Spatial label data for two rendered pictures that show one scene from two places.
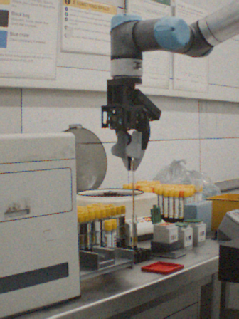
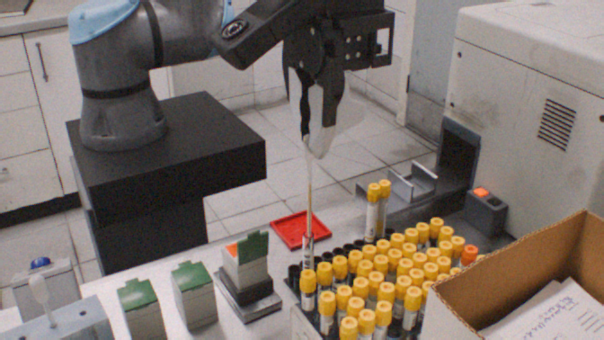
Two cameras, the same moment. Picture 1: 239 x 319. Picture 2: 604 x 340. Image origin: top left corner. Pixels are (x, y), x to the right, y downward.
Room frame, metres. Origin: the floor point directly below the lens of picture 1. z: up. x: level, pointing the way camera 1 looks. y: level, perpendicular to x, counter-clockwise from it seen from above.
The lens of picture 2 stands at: (1.72, 0.13, 1.36)
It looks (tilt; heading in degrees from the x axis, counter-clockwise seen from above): 31 degrees down; 201
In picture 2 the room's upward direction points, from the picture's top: straight up
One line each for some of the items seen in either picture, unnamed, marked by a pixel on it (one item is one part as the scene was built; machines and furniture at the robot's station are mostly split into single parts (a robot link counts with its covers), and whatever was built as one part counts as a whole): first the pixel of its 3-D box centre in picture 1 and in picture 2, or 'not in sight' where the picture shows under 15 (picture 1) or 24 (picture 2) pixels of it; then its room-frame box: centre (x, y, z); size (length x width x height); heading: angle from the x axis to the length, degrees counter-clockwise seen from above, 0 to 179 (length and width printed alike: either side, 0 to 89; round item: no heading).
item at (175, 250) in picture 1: (165, 247); (246, 283); (1.30, -0.11, 0.89); 0.09 x 0.05 x 0.04; 52
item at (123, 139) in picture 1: (120, 151); (340, 118); (1.27, 0.00, 1.13); 0.06 x 0.03 x 0.09; 141
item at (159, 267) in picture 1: (162, 268); (300, 228); (1.15, -0.09, 0.88); 0.07 x 0.07 x 0.01; 50
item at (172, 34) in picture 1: (166, 35); not in sight; (1.21, -0.11, 1.39); 0.11 x 0.11 x 0.08; 50
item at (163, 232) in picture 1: (165, 236); (244, 267); (1.30, -0.11, 0.92); 0.05 x 0.04 x 0.06; 52
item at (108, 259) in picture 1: (87, 263); (421, 183); (1.03, 0.06, 0.92); 0.21 x 0.07 x 0.05; 140
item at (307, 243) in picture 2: (134, 236); (307, 267); (1.28, -0.03, 0.93); 0.01 x 0.01 x 0.10; 51
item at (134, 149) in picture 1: (133, 151); (320, 104); (1.25, -0.03, 1.13); 0.06 x 0.03 x 0.09; 141
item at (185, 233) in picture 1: (181, 236); (193, 293); (1.35, -0.15, 0.91); 0.05 x 0.04 x 0.07; 50
